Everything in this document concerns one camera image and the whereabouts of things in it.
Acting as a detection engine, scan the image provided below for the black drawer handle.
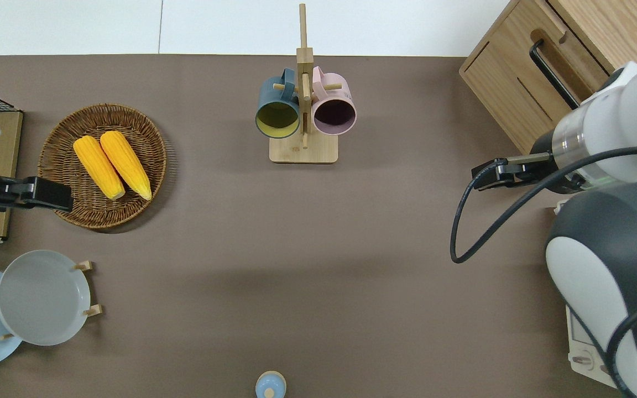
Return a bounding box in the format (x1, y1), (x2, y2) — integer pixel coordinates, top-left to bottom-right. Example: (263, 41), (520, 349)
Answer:
(529, 39), (581, 111)

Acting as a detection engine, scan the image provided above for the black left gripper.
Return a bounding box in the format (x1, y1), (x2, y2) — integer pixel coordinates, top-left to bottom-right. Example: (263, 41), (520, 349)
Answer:
(0, 176), (74, 213)

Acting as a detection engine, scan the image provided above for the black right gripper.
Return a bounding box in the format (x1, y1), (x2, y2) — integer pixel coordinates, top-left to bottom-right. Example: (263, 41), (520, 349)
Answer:
(472, 153), (558, 192)

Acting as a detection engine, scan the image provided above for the wooden mug tree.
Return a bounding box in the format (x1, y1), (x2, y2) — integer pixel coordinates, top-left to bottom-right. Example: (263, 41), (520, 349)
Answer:
(269, 3), (344, 165)

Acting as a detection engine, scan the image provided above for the blue bell wooden knob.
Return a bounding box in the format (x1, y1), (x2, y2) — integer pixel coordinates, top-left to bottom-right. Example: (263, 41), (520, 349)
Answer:
(255, 370), (288, 398)

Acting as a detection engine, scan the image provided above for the brown wicker basket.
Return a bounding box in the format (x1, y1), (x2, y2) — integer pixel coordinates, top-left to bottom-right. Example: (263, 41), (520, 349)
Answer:
(38, 103), (168, 231)

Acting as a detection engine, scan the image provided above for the yellow corn cob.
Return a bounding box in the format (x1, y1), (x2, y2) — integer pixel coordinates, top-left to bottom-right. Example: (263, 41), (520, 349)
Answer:
(72, 135), (127, 201)
(100, 130), (153, 201)

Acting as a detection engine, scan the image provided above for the dark blue mug yellow inside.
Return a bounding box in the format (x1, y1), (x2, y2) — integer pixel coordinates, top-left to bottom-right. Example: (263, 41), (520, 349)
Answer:
(255, 67), (302, 139)

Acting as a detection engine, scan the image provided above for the white toaster oven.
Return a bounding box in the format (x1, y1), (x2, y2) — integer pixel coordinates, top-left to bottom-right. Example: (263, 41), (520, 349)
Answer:
(553, 198), (621, 391)

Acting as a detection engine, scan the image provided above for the grey plate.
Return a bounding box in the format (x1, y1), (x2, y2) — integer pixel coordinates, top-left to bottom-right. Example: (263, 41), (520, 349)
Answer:
(0, 249), (92, 347)

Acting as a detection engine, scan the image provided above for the light wood drawer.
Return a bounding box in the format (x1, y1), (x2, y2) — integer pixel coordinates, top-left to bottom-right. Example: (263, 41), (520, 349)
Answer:
(490, 0), (612, 133)

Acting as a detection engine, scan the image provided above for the wooden plate rack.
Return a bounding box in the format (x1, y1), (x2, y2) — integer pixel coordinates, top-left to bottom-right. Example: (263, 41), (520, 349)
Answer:
(0, 260), (103, 341)

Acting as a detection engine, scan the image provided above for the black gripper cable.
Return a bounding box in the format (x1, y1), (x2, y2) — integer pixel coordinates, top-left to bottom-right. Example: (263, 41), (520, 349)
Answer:
(450, 145), (637, 264)

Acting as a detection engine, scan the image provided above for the pink mug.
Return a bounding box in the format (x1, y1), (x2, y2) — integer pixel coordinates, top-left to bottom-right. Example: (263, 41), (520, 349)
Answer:
(311, 66), (358, 137)

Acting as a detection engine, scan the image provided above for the light wood cabinet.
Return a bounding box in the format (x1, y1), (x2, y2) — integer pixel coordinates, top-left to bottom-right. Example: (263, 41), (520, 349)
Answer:
(458, 0), (637, 156)

